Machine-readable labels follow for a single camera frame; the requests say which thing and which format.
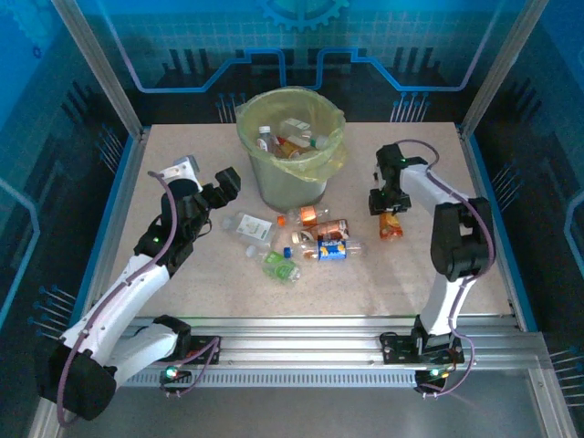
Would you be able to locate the aluminium frame post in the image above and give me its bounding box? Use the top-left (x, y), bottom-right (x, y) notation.
top-left (49, 0), bottom-right (147, 138)
top-left (458, 0), bottom-right (551, 133)

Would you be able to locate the clear bottle white green label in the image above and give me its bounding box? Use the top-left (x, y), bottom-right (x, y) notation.
top-left (221, 213), bottom-right (279, 246)

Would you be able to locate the yellow plastic bin bag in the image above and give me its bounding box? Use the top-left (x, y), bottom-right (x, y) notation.
top-left (235, 86), bottom-right (348, 183)

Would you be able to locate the slotted metal strip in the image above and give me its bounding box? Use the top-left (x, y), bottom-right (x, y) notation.
top-left (122, 368), bottom-right (423, 390)

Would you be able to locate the orange juice bottle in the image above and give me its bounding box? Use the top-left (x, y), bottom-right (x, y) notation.
top-left (378, 212), bottom-right (405, 242)

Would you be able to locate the green plastic bottle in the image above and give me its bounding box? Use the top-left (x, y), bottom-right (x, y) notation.
top-left (245, 245), bottom-right (303, 284)

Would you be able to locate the aluminium lower frame beam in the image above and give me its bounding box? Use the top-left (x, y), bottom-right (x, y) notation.
top-left (26, 401), bottom-right (65, 438)
top-left (524, 367), bottom-right (579, 438)

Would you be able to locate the blue label cola bottle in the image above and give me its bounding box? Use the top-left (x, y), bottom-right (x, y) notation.
top-left (282, 236), bottom-right (369, 263)

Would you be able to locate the orange cap bottle orange label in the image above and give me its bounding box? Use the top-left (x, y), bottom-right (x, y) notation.
top-left (277, 205), bottom-right (333, 229)

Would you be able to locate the small lit circuit board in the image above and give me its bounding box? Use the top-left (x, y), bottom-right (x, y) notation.
top-left (414, 366), bottom-right (457, 387)
top-left (159, 364), bottom-right (193, 389)

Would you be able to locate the aluminium table side rail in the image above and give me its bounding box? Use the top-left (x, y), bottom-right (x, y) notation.
top-left (457, 121), bottom-right (540, 333)
top-left (68, 126), bottom-right (151, 332)

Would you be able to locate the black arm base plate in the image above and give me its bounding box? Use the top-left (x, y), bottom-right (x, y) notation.
top-left (182, 334), bottom-right (223, 366)
top-left (381, 331), bottom-right (465, 366)

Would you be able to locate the aluminium extrusion rail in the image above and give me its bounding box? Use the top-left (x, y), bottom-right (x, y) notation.
top-left (58, 314), bottom-right (548, 370)

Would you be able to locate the grey metal bin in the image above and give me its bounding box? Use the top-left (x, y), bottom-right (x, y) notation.
top-left (248, 154), bottom-right (329, 212)

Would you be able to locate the steel base plate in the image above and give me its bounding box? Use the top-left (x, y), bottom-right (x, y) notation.
top-left (58, 387), bottom-right (548, 438)

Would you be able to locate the bottle with copper label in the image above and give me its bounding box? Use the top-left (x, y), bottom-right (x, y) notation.
top-left (291, 217), bottom-right (351, 245)

